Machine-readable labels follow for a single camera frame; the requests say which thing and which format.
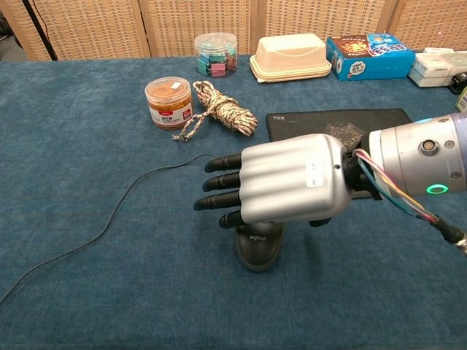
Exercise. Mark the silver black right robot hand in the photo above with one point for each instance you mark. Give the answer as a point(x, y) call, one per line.
point(288, 178)

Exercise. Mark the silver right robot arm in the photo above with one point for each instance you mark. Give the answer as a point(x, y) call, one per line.
point(408, 156)

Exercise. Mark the black printed mouse pad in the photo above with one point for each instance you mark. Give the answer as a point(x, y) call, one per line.
point(292, 127)

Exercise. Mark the cream plastic lidded box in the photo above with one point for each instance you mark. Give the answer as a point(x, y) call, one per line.
point(290, 54)

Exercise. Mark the clear jar of rubber bands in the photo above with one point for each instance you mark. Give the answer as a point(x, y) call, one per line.
point(168, 105)

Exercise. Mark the clear jar of binder clips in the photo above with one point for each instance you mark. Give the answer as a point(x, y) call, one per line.
point(216, 58)

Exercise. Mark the blue printed cardboard box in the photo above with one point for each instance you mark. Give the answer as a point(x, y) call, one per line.
point(372, 62)

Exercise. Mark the stack of white boxes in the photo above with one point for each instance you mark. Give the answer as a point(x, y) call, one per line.
point(432, 71)

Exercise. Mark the woven wicker folding screen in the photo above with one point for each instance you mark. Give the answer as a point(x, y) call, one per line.
point(182, 25)

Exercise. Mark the green and white box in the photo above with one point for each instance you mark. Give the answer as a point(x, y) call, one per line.
point(463, 102)

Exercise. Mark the blue fabric tablecloth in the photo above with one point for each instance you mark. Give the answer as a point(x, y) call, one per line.
point(146, 310)

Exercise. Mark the small black device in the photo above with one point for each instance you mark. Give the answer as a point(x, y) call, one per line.
point(459, 83)

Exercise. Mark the black stand pole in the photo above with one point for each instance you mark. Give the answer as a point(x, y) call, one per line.
point(41, 31)

